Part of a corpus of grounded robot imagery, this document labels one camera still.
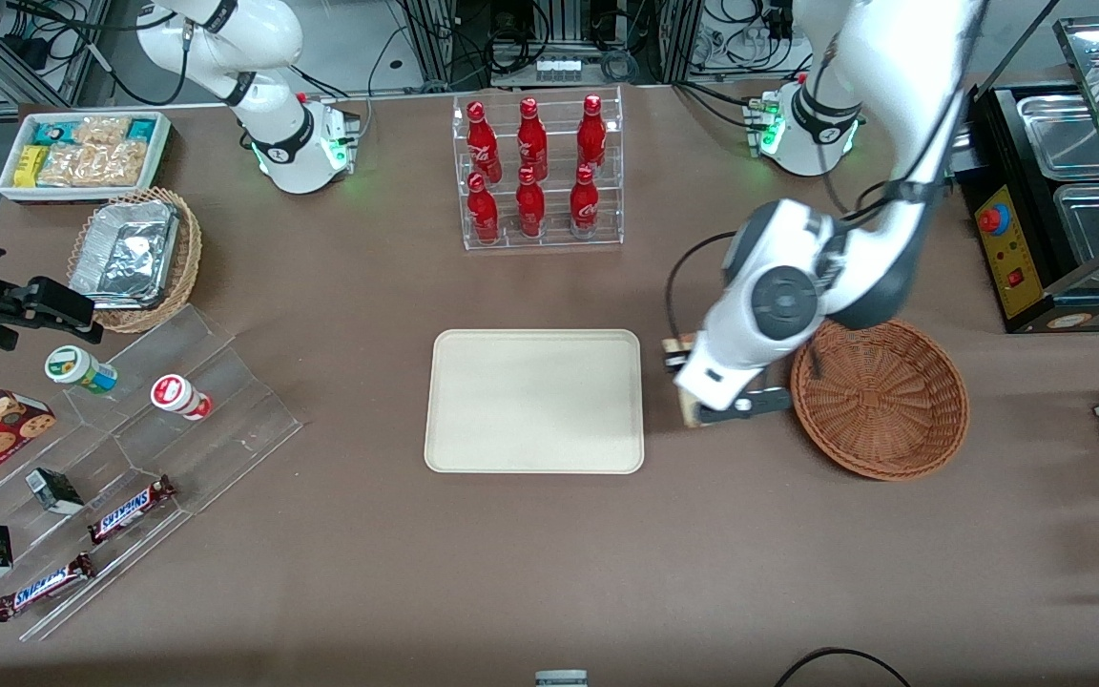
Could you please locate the red lidded yogurt cup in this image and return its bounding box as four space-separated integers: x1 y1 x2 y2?
150 374 214 422

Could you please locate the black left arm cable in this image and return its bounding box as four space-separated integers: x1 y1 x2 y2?
664 143 953 337

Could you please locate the green lidded yogurt cup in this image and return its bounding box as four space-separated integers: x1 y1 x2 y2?
44 345 119 395

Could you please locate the clear cracker pack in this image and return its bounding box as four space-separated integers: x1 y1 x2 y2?
37 143 98 188
92 141 150 188
74 116 133 150

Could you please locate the clear acrylic step display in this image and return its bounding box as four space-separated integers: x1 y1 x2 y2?
0 303 304 642

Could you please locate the aluminium frame rack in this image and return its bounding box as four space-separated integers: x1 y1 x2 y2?
397 0 703 87

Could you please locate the snickers chocolate bar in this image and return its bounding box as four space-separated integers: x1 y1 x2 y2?
0 552 97 623
87 475 178 545

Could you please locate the beige plastic tray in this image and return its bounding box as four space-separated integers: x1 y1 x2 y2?
424 329 646 475

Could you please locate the triangular sandwich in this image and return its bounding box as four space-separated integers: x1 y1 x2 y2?
661 334 705 428

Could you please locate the yellow snack pack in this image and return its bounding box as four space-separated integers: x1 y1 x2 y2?
13 145 50 189

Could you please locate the aluminium foil container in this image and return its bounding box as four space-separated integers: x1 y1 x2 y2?
68 200 180 311

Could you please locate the brown wicker basket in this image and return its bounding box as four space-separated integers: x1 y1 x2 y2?
790 318 971 482

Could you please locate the red cola bottle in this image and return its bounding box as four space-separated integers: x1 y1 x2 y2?
515 168 548 239
517 97 550 182
467 101 503 184
467 173 501 245
576 94 608 175
570 165 601 239

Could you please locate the black looped cable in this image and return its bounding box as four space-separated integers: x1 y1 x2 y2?
776 648 913 687

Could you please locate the light wicker basket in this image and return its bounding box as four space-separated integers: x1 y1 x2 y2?
66 186 203 335

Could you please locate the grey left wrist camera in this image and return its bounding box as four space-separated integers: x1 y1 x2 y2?
733 386 795 416

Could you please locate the white rectangular snack tray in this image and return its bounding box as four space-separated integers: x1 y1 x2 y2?
0 111 174 205

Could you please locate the black food warmer cabinet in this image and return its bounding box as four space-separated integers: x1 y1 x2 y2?
952 14 1099 335

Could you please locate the clear acrylic bottle rack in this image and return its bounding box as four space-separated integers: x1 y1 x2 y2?
452 86 625 252

